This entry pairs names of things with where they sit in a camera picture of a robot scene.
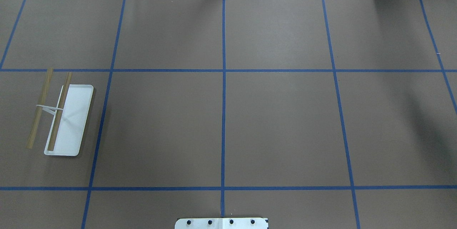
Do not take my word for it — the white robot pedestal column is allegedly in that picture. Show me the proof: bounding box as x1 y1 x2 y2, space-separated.
174 217 269 229

